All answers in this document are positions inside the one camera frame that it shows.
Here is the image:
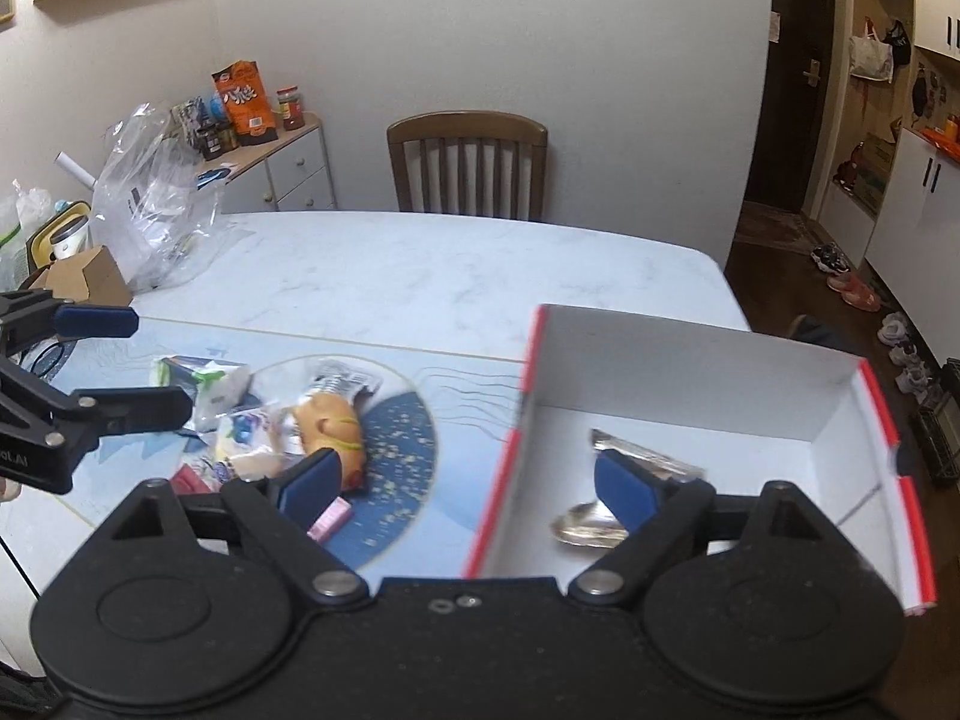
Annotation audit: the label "brown cardboard box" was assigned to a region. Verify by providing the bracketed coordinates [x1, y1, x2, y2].
[34, 247, 133, 307]

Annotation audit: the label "orange snack bag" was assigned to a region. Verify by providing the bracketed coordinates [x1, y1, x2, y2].
[212, 60, 278, 146]

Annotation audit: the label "red and white cardboard box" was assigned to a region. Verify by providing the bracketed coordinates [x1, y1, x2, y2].
[464, 304, 937, 614]

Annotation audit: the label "pink binder clip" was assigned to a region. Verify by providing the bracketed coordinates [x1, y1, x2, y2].
[169, 463, 220, 496]

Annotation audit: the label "brown wooden chair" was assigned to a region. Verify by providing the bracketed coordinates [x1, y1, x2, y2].
[386, 110, 548, 221]

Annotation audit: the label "clear plastic bag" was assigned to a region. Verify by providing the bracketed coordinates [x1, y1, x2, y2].
[91, 103, 229, 294]

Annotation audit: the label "red lid jar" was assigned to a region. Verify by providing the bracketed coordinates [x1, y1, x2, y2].
[277, 86, 306, 132]

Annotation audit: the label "white storage cabinets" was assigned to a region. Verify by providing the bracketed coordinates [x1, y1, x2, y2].
[807, 0, 958, 362]

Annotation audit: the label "white drawer cabinet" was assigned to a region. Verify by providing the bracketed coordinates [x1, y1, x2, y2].
[202, 112, 337, 215]

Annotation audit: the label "silver foil packet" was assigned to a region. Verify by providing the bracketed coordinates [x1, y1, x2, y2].
[299, 359, 382, 406]

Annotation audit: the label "pink sticky note pad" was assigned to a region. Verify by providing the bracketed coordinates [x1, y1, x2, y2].
[308, 497, 352, 544]

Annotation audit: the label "blue patterned table mat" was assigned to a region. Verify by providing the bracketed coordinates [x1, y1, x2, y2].
[0, 313, 531, 602]

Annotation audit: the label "blueberry snack bag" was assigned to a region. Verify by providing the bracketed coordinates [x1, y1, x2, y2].
[213, 405, 302, 483]

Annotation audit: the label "silver candy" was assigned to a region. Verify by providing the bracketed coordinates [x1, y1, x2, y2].
[550, 500, 628, 550]

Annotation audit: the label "tissue pack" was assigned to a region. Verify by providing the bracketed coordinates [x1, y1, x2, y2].
[151, 355, 252, 434]

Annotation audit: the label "yellow plush toy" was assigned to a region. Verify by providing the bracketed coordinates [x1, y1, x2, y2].
[293, 392, 366, 493]

